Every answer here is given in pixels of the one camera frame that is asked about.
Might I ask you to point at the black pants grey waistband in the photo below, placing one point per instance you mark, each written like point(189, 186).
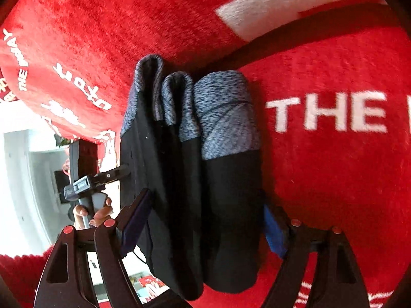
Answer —
point(195, 146)

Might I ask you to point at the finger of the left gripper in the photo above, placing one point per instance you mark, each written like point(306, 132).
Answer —
point(112, 175)

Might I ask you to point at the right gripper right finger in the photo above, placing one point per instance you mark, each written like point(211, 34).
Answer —
point(337, 280)

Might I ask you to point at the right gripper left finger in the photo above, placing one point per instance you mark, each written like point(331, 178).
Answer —
point(81, 259)

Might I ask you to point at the red blanket white characters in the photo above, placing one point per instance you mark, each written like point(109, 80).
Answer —
point(330, 80)

